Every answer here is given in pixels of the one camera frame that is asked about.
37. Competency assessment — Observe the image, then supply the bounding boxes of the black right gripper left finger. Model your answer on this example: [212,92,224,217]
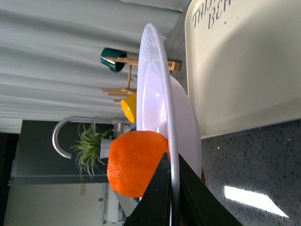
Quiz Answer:
[124,153,172,226]

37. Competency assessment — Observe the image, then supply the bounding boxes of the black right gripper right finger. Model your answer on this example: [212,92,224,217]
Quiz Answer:
[179,155,242,226]

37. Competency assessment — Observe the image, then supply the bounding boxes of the orange fruit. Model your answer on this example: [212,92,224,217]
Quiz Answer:
[107,131,169,198]

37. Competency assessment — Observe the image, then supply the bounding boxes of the white ceramic plate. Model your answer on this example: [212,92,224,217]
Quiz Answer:
[136,24,202,226]

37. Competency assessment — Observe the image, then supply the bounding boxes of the potted green plant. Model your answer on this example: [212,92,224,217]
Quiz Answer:
[70,122,113,179]

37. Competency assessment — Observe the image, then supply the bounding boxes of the silver faucet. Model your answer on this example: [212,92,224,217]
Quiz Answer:
[52,116,131,159]

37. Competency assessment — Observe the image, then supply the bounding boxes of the yellow plastic mug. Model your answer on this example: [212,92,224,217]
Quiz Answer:
[120,93,137,123]

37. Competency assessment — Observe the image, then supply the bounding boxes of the wooden dish rack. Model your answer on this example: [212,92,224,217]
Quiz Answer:
[100,56,182,103]

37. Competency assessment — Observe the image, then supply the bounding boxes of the dark green mug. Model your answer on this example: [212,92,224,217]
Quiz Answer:
[100,48,128,73]

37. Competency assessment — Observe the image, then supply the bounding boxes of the beige bear tray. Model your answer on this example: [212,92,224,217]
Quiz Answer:
[185,0,301,138]

